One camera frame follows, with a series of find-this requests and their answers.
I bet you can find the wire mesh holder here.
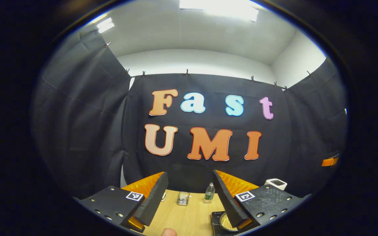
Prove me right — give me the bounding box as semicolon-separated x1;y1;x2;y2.
177;192;191;206

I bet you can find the steel pot with black handles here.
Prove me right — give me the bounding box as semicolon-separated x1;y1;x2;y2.
219;212;239;232

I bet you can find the clear plastic water bottle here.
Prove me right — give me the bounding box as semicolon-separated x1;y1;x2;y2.
204;183;216;202

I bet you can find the pile of yellow soybeans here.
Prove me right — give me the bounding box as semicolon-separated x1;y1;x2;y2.
222;215;237;230

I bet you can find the large ceiling light panel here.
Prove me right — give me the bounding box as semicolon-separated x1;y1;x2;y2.
179;0;259;22

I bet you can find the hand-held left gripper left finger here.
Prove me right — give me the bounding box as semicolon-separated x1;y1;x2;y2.
74;171;169;234

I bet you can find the black induction cooktop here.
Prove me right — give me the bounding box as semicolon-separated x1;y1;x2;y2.
211;211;242;236

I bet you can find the white box appliance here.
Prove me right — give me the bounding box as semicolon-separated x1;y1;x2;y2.
264;178;288;191

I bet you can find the small ceiling light panel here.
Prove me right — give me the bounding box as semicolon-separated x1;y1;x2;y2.
96;17;115;34

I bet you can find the black backdrop cloth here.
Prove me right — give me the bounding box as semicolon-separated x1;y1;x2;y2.
30;31;348;200

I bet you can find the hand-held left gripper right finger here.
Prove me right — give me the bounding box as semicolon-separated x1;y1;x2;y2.
213;169;311;232

